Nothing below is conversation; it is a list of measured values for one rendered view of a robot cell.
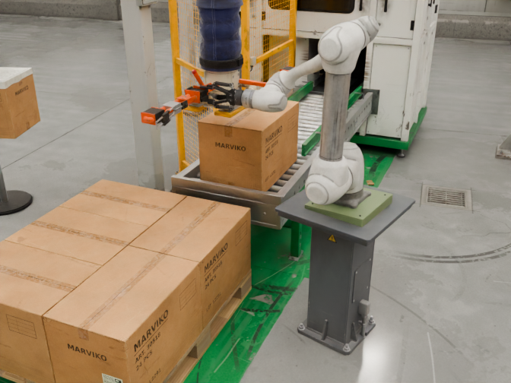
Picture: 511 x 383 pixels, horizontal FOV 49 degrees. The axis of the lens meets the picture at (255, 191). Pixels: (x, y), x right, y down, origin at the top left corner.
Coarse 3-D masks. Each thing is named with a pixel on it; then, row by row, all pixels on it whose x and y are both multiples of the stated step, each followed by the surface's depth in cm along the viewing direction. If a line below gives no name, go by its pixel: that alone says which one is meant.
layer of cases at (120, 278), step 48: (96, 192) 329; (144, 192) 329; (48, 240) 280; (96, 240) 280; (144, 240) 280; (192, 240) 280; (240, 240) 306; (0, 288) 243; (48, 288) 243; (96, 288) 243; (144, 288) 243; (192, 288) 260; (0, 336) 244; (48, 336) 230; (96, 336) 218; (144, 336) 226; (192, 336) 269
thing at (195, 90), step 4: (188, 88) 279; (192, 88) 282; (196, 88) 282; (200, 88) 281; (188, 92) 276; (192, 92) 275; (196, 92) 274; (200, 92) 274; (204, 92) 276; (200, 96) 275; (204, 96) 278; (196, 100) 276; (200, 100) 276; (204, 100) 277
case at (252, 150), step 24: (216, 120) 322; (240, 120) 322; (264, 120) 322; (288, 120) 343; (216, 144) 321; (240, 144) 315; (264, 144) 312; (288, 144) 351; (216, 168) 328; (240, 168) 321; (264, 168) 319; (288, 168) 359
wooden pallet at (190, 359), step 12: (240, 288) 319; (228, 300) 304; (240, 300) 322; (228, 312) 312; (216, 324) 302; (204, 336) 281; (216, 336) 296; (192, 348) 277; (204, 348) 284; (180, 360) 261; (192, 360) 278; (0, 372) 256; (180, 372) 270
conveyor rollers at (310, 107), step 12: (312, 96) 513; (300, 108) 476; (312, 108) 479; (300, 120) 449; (312, 120) 447; (300, 132) 423; (312, 132) 421; (300, 144) 398; (300, 156) 381; (276, 192) 335
